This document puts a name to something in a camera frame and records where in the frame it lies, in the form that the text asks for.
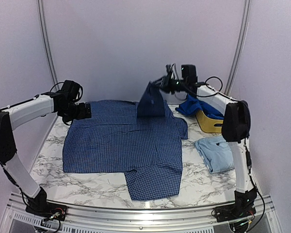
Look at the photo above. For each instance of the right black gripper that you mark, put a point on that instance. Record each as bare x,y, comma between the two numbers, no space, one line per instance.
166,83

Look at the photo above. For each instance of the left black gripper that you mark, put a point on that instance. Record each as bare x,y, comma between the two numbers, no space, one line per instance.
82,114

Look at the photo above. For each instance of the blue patterned button shirt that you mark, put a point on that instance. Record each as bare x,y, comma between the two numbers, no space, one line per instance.
142,140

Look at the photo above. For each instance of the light blue t-shirt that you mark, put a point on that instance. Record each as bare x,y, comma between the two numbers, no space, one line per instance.
215,153

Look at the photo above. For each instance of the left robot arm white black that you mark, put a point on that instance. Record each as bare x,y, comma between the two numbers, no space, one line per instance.
62,103

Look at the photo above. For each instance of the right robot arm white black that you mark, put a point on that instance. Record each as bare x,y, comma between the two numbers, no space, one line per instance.
235,131

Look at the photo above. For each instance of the yellow plastic laundry basket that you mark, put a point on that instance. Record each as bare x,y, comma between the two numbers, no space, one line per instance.
208,125

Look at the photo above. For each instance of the royal blue garment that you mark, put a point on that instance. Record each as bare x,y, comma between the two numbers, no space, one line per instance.
192,105

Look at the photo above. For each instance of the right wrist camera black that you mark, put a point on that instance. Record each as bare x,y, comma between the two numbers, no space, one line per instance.
188,72

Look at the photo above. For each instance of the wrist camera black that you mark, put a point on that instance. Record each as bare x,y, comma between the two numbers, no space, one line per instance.
72,90
188,72

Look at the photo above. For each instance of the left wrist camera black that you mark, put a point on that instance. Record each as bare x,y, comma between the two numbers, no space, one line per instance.
72,90

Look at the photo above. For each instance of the right corner aluminium post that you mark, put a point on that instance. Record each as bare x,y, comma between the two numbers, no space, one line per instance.
239,46

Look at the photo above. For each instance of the corner aluminium post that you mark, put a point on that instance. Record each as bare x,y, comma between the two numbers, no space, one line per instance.
239,46
46,44

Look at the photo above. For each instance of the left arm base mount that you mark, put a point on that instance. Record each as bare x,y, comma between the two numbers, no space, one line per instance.
41,207

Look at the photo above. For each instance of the left corner aluminium post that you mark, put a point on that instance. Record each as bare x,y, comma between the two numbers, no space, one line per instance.
46,44

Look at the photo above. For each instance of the aluminium front frame rail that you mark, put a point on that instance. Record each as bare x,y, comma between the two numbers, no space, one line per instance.
85,219

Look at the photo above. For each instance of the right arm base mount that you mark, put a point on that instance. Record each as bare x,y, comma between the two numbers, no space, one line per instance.
234,211

